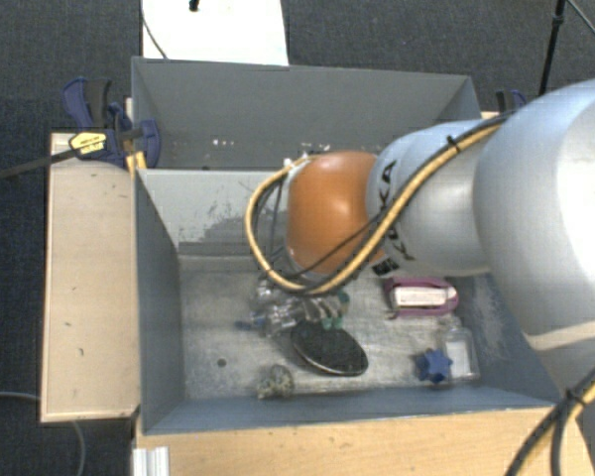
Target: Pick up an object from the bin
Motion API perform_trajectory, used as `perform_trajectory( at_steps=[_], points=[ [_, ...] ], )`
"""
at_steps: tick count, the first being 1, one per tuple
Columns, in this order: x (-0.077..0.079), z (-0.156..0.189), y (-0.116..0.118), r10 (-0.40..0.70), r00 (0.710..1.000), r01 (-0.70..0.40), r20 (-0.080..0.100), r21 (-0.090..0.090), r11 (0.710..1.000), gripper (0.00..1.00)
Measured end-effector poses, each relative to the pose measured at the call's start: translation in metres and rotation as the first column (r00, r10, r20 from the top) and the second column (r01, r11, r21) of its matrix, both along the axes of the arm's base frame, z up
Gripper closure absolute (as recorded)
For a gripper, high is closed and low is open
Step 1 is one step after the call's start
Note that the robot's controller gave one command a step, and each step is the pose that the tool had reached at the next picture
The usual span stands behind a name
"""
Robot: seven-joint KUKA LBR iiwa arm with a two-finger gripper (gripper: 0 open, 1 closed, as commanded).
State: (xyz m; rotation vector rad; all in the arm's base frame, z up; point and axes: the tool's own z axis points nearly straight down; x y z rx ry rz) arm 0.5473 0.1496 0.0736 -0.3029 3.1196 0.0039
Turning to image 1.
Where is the speckled grey-brown ball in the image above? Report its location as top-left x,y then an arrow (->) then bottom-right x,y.
255,363 -> 297,401

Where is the clear glass bottle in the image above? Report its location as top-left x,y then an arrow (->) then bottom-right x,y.
438,323 -> 481,384

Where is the purple and white box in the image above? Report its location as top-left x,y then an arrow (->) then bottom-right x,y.
383,276 -> 460,320

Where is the grey metal bin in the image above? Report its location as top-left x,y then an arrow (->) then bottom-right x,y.
129,56 -> 562,436

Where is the pale wood board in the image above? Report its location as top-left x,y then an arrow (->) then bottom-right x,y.
40,131 -> 143,423

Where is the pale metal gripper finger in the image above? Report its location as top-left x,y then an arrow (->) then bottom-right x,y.
250,284 -> 292,312
257,309 -> 299,339

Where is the dark blue star-shaped toy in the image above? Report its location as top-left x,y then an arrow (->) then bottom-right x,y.
415,348 -> 453,386

